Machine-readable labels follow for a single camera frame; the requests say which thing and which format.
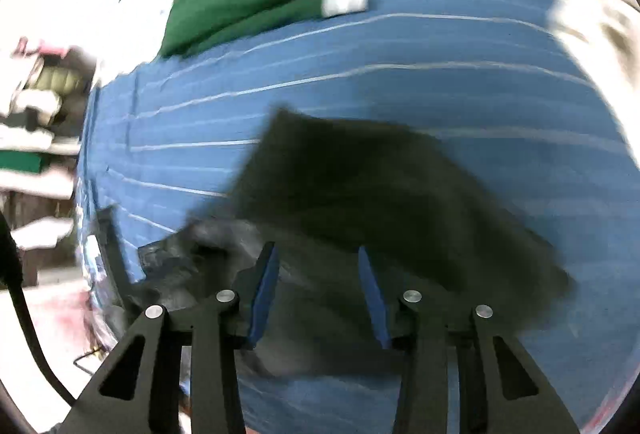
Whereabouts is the black leather jacket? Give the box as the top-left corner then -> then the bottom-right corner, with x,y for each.
134,109 -> 573,378

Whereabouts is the clothes rack with garments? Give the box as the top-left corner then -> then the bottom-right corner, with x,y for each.
1,36 -> 96,287

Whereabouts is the blue striped plaid bedsheet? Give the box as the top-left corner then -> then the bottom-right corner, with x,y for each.
76,0 -> 639,432

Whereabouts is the black cable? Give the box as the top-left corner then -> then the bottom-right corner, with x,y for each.
0,211 -> 77,407

